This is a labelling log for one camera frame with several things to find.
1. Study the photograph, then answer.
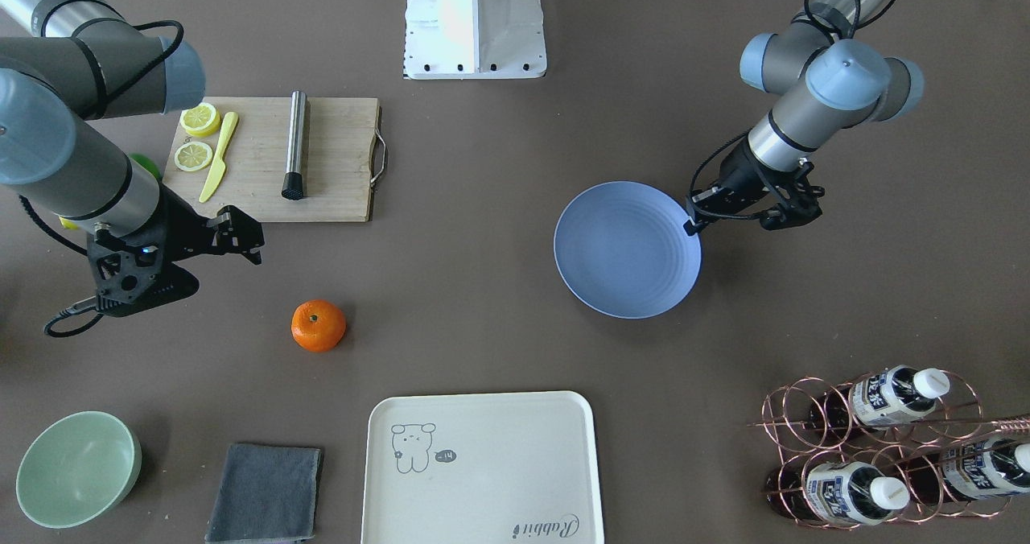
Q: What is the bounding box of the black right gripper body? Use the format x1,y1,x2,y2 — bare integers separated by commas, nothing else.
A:
87,198,242,317

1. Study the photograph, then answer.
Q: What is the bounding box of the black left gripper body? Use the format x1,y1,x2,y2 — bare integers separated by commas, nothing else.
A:
686,141,825,232

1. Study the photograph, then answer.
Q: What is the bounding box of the blue ceramic plate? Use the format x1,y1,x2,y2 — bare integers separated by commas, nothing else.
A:
553,181,702,319

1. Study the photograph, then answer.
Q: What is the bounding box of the orange mandarin fruit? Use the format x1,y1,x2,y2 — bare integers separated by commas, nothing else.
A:
290,299,348,352

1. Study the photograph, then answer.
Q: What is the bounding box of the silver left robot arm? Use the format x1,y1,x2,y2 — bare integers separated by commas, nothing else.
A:
685,0,925,236

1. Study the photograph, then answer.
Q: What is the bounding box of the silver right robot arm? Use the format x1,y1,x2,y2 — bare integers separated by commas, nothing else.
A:
1,0,264,318

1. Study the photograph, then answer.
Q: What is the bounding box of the yellow plastic knife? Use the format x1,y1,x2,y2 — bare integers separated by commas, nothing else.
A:
199,111,239,203

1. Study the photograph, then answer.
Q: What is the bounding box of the steel muddler with black tip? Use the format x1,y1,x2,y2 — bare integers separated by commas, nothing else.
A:
281,90,308,200

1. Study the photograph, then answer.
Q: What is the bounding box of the lemon slice lower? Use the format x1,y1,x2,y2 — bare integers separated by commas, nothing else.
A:
173,141,214,172

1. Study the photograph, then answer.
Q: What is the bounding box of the lemon slice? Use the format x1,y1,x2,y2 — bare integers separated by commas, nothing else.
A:
179,101,222,138
173,141,214,172

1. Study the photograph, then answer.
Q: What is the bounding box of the green lime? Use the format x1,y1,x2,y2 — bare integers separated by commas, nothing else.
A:
129,152,163,181

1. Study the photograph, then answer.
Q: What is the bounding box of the lemon slice upper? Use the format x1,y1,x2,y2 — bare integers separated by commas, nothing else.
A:
179,101,222,138

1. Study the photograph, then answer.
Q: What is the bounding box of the wooden cutting board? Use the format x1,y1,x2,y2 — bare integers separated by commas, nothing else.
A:
164,97,381,224

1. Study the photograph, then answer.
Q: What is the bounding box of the green ceramic bowl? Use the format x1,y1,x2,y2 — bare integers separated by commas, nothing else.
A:
16,411,142,529

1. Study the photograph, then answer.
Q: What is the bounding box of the dark bottle white label middle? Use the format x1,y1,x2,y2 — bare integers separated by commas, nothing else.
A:
806,365,950,439

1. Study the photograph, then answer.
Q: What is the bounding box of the dark bottle white label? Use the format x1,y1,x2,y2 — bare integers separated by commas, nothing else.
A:
764,462,911,528
900,435,1029,505
806,365,950,439

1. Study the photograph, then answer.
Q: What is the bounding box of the grey folded cloth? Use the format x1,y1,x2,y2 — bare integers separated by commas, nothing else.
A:
204,443,323,543

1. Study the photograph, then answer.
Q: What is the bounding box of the dark bottle white label near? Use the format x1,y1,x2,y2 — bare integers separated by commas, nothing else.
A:
764,462,911,528

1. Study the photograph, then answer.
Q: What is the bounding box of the cream rectangular tray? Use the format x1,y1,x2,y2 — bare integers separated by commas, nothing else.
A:
361,390,606,543

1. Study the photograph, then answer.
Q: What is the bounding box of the dark bottle white label far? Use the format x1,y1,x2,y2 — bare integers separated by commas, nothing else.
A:
900,435,1029,505

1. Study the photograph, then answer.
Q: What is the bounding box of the copper wire bottle rack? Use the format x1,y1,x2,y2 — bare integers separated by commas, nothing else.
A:
758,372,1028,530

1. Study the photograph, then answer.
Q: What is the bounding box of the white camera pillar base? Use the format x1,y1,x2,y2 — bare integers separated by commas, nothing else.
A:
402,0,548,80

